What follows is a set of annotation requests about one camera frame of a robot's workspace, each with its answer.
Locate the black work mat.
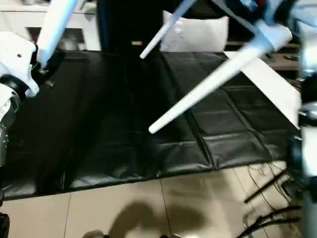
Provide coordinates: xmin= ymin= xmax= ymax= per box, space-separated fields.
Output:
xmin=0 ymin=49 xmax=302 ymax=199

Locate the grey cushion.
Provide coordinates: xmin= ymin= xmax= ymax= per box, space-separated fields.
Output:
xmin=159 ymin=10 xmax=230 ymax=53

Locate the white glass-door cabinet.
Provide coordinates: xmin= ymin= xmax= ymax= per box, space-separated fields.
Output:
xmin=0 ymin=0 xmax=102 ymax=52

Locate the white flat board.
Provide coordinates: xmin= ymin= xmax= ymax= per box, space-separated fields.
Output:
xmin=222 ymin=51 xmax=303 ymax=130

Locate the white plastic table leg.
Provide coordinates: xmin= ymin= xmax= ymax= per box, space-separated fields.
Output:
xmin=148 ymin=19 xmax=293 ymax=134
xmin=139 ymin=0 xmax=197 ymax=60
xmin=36 ymin=0 xmax=76 ymax=68

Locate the black stand base bar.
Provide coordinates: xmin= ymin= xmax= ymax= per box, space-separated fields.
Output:
xmin=244 ymin=173 xmax=291 ymax=203

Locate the black robot foot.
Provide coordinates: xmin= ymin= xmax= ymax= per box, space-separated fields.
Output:
xmin=83 ymin=229 xmax=107 ymax=238

